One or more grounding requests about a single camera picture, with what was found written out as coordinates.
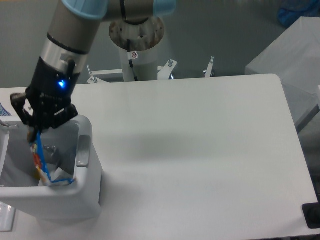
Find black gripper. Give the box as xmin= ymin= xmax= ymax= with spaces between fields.
xmin=10 ymin=58 xmax=80 ymax=144

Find blue snack wrapper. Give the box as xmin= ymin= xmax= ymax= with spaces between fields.
xmin=29 ymin=133 xmax=76 ymax=187

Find white plastic packaging trash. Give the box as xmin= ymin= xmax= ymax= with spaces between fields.
xmin=47 ymin=164 xmax=74 ymax=181

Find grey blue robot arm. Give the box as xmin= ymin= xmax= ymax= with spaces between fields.
xmin=10 ymin=0 xmax=177 ymax=143

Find white trash can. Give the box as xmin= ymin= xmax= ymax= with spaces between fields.
xmin=0 ymin=115 xmax=103 ymax=220

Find blue white package left edge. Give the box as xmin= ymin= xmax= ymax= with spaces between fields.
xmin=0 ymin=103 xmax=11 ymax=117

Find white covered box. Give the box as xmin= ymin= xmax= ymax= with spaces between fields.
xmin=245 ymin=17 xmax=320 ymax=132

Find blue bag in corner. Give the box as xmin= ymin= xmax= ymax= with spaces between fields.
xmin=276 ymin=0 xmax=320 ymax=28

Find black device at table edge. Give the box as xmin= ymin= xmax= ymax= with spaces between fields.
xmin=302 ymin=202 xmax=320 ymax=229

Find black cable on pedestal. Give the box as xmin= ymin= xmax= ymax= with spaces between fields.
xmin=126 ymin=39 xmax=139 ymax=82

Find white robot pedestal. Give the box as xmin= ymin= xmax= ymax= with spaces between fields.
xmin=109 ymin=16 xmax=165 ymax=66

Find white table frame bracket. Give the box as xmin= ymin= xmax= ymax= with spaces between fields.
xmin=86 ymin=56 xmax=216 ymax=85

